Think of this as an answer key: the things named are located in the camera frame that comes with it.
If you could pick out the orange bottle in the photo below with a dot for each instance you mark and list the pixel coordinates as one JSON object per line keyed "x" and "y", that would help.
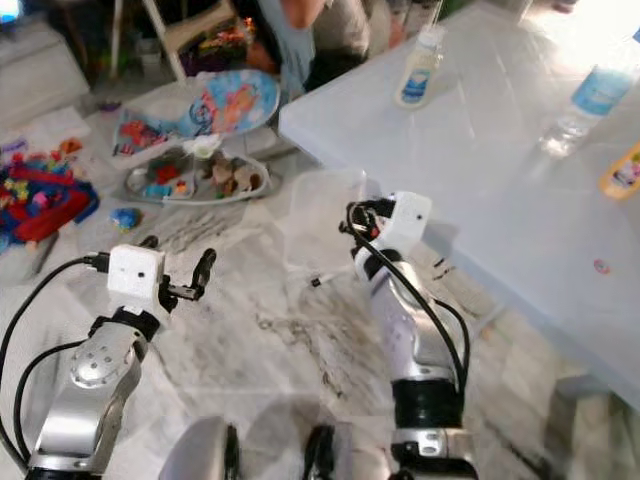
{"x": 622, "y": 172}

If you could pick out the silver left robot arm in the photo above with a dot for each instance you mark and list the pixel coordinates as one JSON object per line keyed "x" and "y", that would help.
{"x": 85, "y": 400}

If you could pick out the white table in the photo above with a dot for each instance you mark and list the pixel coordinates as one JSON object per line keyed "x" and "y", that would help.
{"x": 460, "y": 150}

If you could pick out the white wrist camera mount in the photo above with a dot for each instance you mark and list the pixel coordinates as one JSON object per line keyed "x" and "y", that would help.
{"x": 408, "y": 218}
{"x": 135, "y": 275}

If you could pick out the small blue toy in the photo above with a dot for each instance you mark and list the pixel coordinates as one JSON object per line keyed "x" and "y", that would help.
{"x": 125, "y": 219}

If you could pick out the fish-print baby bouncer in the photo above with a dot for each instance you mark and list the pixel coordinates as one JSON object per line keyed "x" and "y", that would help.
{"x": 230, "y": 105}

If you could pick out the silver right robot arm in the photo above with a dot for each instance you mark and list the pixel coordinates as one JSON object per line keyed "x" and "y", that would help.
{"x": 420, "y": 340}

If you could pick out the clear blue-label water bottle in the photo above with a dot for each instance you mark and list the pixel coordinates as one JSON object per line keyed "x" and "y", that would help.
{"x": 595, "y": 95}

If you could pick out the red blue toy block set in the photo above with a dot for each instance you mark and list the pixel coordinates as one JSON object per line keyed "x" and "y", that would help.
{"x": 50, "y": 205}

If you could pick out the person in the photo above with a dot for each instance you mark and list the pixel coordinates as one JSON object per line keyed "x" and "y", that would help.
{"x": 345, "y": 25}

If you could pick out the grey robot leg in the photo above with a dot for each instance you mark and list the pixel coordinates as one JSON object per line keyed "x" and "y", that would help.
{"x": 195, "y": 455}
{"x": 355, "y": 460}

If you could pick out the grey sofa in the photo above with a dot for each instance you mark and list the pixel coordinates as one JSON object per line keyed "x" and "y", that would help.
{"x": 25, "y": 70}

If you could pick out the grey robot right leg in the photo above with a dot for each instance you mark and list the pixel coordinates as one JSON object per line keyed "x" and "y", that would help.
{"x": 355, "y": 460}

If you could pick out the white-capped cream bottle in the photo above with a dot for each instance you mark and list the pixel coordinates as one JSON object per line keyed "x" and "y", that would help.
{"x": 418, "y": 75}

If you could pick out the grey tray of toys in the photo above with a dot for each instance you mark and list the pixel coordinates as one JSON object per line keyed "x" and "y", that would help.
{"x": 210, "y": 180}

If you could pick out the glowing blue screen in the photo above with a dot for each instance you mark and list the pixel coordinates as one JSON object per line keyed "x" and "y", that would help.
{"x": 8, "y": 8}

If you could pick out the clear plastic container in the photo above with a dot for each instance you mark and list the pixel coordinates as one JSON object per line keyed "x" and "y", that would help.
{"x": 320, "y": 225}

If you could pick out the grey robot left leg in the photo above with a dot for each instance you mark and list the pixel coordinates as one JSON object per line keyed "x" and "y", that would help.
{"x": 195, "y": 455}

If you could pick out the small white black pen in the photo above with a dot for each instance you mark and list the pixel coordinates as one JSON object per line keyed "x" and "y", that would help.
{"x": 322, "y": 279}

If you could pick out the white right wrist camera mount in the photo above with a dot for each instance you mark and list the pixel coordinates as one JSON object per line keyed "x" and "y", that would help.
{"x": 408, "y": 218}

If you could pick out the white wooden chair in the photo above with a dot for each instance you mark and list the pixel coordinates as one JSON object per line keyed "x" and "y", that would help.
{"x": 195, "y": 30}

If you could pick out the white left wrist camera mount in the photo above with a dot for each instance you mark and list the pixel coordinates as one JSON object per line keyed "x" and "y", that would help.
{"x": 135, "y": 275}

